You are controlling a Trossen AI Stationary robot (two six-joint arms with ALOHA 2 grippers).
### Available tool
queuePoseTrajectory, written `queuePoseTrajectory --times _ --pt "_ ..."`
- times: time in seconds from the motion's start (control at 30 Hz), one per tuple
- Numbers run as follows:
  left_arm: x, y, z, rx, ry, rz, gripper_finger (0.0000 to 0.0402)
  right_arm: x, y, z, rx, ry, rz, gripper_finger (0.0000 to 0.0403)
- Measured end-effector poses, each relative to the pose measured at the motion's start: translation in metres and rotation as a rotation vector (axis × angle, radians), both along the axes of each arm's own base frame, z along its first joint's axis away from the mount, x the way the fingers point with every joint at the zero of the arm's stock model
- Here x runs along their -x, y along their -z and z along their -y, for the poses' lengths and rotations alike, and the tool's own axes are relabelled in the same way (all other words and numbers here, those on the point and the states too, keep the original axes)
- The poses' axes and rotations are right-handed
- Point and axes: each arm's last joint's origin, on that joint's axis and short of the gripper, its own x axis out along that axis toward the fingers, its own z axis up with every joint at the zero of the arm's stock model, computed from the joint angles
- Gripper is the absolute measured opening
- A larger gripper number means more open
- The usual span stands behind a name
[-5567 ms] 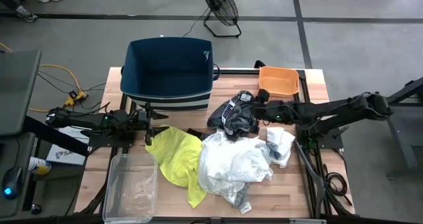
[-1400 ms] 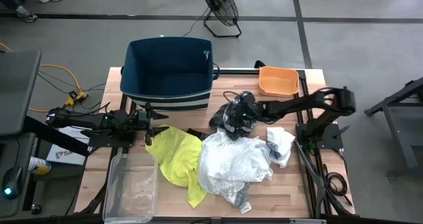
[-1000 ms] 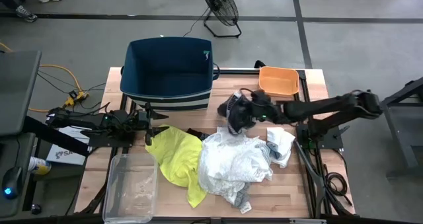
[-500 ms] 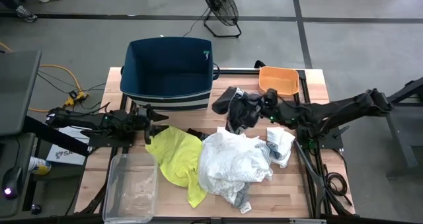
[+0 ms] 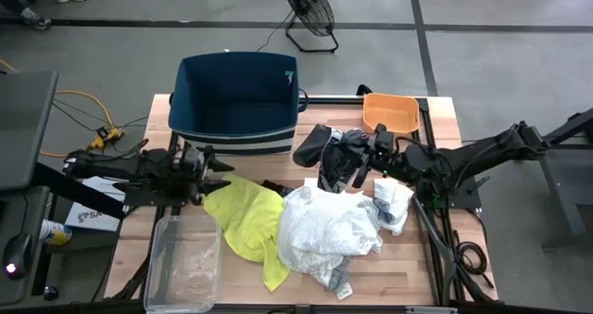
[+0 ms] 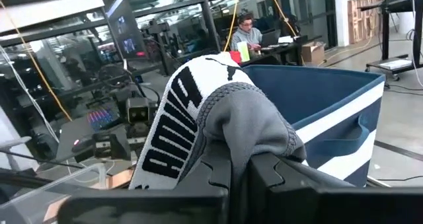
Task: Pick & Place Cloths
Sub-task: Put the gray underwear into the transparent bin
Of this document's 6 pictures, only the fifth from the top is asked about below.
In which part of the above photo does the black fan cable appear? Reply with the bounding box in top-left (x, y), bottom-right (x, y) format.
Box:
top-left (256, 10), bottom-right (297, 54)

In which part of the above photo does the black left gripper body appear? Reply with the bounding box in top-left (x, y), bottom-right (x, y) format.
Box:
top-left (171, 144), bottom-right (215, 205)

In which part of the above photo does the dark grey side desk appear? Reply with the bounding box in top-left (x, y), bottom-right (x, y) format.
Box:
top-left (0, 186), bottom-right (51, 306)

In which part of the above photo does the navy fabric storage bin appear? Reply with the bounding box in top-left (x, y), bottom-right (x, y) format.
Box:
top-left (167, 50), bottom-right (309, 157)

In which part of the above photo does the white labelled box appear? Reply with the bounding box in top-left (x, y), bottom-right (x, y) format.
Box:
top-left (64, 175), bottom-right (127, 232)

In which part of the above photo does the clear plastic container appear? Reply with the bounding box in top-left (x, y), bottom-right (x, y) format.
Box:
top-left (143, 214), bottom-right (223, 314)

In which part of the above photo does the white patterned cloth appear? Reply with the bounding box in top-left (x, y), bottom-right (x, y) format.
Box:
top-left (277, 177), bottom-right (385, 287)

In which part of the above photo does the yellow power plug block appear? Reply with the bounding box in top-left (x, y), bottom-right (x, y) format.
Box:
top-left (87, 126), bottom-right (126, 151)

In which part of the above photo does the yellow shirt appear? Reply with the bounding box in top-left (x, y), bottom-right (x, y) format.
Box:
top-left (202, 173), bottom-right (292, 293)

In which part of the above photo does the blue sock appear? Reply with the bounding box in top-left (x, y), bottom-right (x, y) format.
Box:
top-left (370, 197), bottom-right (395, 225)

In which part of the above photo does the black garment with grey trim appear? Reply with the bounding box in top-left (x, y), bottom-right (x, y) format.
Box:
top-left (292, 122), bottom-right (372, 195)

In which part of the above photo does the yellow extension cord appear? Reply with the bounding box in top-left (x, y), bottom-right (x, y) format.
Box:
top-left (0, 58), bottom-right (117, 158)

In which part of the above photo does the black metal support bar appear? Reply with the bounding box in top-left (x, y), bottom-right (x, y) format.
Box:
top-left (32, 163), bottom-right (126, 220)

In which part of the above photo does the grey striped sock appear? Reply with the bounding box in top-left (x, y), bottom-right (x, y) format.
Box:
top-left (323, 256), bottom-right (354, 301)

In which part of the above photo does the black floor fan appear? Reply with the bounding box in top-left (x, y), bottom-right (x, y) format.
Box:
top-left (278, 0), bottom-right (340, 55)

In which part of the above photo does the dark grey monitor panel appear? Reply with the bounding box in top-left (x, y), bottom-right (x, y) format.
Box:
top-left (0, 70), bottom-right (59, 193)

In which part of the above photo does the coiled black cable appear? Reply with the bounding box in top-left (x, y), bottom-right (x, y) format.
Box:
top-left (452, 230), bottom-right (495, 290)

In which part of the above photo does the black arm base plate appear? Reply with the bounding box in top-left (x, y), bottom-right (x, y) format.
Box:
top-left (414, 174), bottom-right (483, 209)
top-left (122, 191), bottom-right (186, 208)

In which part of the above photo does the black computer mouse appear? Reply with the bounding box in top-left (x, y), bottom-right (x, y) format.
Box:
top-left (2, 232), bottom-right (33, 281)

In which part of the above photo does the white cloth garment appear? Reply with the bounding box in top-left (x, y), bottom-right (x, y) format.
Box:
top-left (372, 178), bottom-right (415, 237)

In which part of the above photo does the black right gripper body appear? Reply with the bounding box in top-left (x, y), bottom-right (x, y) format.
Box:
top-left (368, 124), bottom-right (409, 182)

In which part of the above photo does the white and yellow can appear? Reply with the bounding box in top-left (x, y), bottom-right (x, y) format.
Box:
top-left (39, 219), bottom-right (73, 246)

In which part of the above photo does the black floor cable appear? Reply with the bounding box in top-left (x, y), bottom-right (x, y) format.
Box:
top-left (51, 98), bottom-right (149, 134)

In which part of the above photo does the orange plastic basket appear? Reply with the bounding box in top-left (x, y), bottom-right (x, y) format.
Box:
top-left (361, 92), bottom-right (421, 135)

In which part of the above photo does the black metal stand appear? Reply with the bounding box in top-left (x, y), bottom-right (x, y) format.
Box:
top-left (539, 107), bottom-right (593, 250)

